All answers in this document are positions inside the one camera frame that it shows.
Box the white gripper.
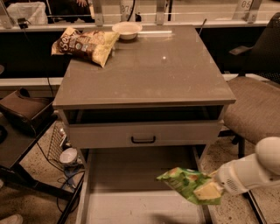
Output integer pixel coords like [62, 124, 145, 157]
[193, 153, 280, 200]

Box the green rice chip bag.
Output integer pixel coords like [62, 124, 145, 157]
[157, 167, 221, 205]

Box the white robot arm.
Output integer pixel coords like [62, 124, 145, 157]
[193, 136, 280, 200]

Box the open middle drawer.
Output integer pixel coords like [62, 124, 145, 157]
[75, 146, 213, 224]

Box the grey drawer cabinet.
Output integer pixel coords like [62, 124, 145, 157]
[52, 24, 237, 224]

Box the brown yellow chip bag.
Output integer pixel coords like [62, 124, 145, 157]
[51, 27, 119, 67]

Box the brown bag on side table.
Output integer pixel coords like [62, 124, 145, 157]
[0, 87, 53, 137]

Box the white plastic bag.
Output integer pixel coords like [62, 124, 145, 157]
[7, 2, 48, 25]

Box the white round container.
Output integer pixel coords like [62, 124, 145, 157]
[59, 148, 78, 166]

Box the white bowl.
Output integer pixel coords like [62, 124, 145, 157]
[112, 22, 143, 40]

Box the white shoe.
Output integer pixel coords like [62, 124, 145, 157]
[0, 214, 23, 224]

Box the dark side table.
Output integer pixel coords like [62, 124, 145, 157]
[0, 115, 84, 224]

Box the top drawer with black handle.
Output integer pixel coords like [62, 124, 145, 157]
[66, 120, 222, 149]

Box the wire basket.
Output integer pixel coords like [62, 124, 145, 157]
[46, 122, 67, 169]

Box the black floor cable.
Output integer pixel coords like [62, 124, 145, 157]
[35, 141, 86, 214]

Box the black adapter on rail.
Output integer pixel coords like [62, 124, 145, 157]
[17, 18, 28, 29]

